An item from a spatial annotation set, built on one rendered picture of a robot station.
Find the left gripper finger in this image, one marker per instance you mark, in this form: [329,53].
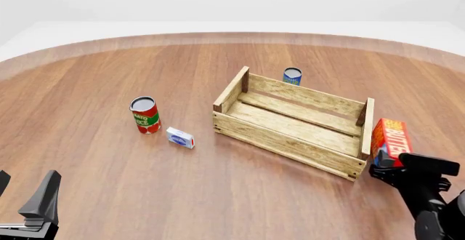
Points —
[43,199]
[3,181]

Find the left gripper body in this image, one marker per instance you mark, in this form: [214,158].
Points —
[32,231]

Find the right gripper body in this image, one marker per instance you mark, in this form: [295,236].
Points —
[386,175]

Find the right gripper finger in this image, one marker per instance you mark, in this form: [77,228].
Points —
[384,159]

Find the red orange butter box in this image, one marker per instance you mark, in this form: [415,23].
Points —
[394,136]

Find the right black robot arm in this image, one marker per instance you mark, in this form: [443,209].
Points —
[432,210]

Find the wooden slat tray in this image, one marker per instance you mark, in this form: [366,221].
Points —
[290,126]

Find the blue soup tin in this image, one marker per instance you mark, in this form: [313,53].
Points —
[293,78]

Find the red tomato sauce tin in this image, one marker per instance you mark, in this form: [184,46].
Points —
[146,120]

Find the small white printed box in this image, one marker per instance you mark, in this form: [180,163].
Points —
[179,138]

